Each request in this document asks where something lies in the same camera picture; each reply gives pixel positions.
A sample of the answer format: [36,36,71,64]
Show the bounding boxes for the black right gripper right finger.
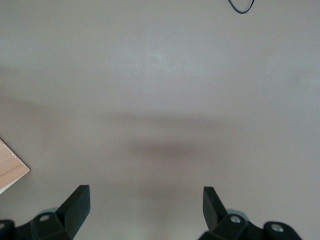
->
[198,186,304,240]

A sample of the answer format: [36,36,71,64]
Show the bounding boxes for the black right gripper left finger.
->
[0,184,91,240]

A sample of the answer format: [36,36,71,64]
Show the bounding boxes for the light wooden drawer cabinet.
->
[0,136,31,195]

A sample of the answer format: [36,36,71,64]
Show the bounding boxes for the black looped table cable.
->
[226,0,256,14]

